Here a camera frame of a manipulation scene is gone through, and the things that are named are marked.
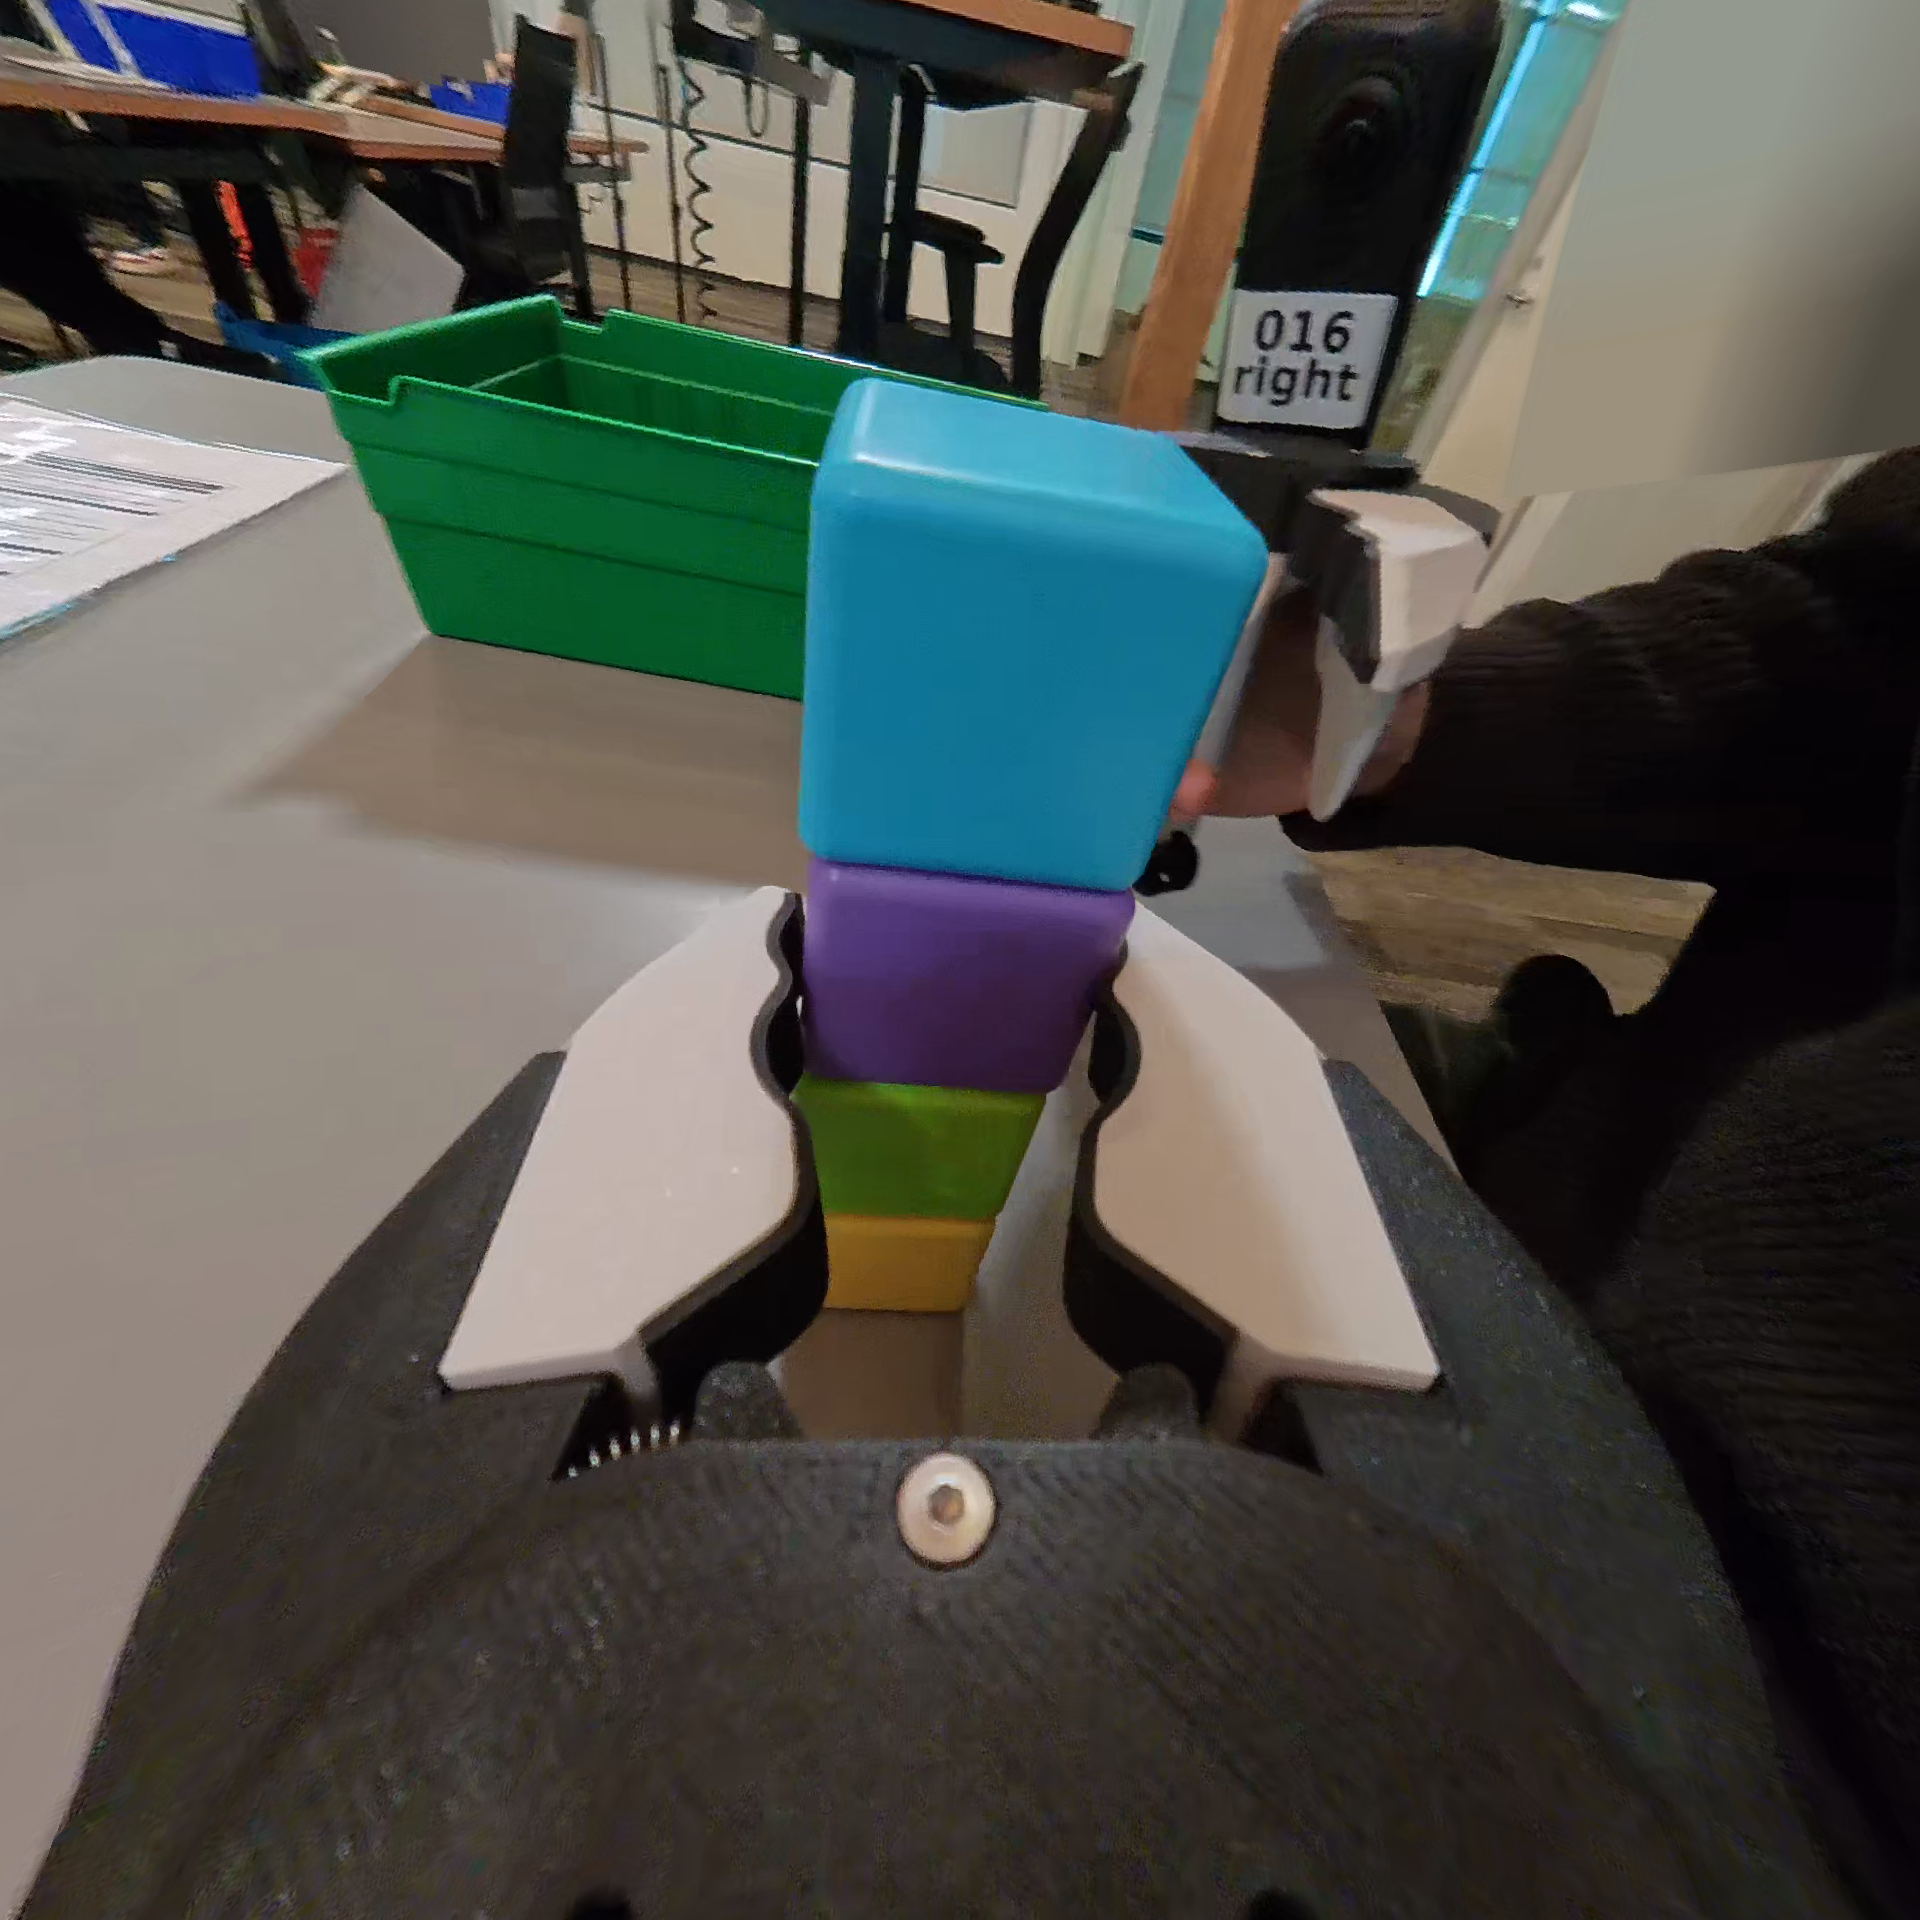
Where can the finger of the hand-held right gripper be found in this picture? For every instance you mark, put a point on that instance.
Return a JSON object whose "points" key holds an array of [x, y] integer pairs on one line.
{"points": [[1419, 599]]}

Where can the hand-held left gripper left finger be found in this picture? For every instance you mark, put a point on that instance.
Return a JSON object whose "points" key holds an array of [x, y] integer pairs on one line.
{"points": [[661, 1186]]}

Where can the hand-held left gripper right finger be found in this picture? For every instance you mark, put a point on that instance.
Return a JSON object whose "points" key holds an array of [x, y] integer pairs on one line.
{"points": [[1244, 1202]]}

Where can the lime green cube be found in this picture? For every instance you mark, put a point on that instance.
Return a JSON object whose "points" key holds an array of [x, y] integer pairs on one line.
{"points": [[916, 1148]]}

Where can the yellow cube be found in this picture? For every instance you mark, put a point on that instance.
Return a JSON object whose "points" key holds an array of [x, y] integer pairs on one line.
{"points": [[909, 1263]]}

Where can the purple cube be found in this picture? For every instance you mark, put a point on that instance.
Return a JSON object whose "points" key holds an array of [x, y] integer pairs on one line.
{"points": [[960, 975]]}

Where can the blue cube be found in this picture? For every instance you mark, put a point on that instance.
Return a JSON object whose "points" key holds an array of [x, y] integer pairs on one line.
{"points": [[1021, 645]]}

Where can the green plastic bin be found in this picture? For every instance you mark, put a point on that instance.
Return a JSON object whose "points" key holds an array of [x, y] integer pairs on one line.
{"points": [[571, 571]]}

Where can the person's right forearm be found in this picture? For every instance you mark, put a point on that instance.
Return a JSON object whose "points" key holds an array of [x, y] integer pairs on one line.
{"points": [[1652, 706]]}

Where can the person's right hand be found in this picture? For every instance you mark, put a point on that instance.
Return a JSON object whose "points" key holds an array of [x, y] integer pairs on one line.
{"points": [[1276, 722]]}

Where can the black office chair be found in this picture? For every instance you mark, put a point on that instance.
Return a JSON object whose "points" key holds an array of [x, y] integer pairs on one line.
{"points": [[540, 135], [1080, 181]]}

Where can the laminated paper sheet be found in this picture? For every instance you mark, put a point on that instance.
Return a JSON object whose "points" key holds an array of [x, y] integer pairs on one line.
{"points": [[119, 510]]}

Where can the blue plastic bin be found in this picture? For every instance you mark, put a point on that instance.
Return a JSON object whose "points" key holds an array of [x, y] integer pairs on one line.
{"points": [[469, 96], [270, 332], [182, 44]]}

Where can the grey panel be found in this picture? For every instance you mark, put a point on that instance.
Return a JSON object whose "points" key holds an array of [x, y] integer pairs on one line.
{"points": [[389, 270]]}

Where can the wooden post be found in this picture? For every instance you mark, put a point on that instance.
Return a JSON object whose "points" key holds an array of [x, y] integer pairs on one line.
{"points": [[1200, 226]]}

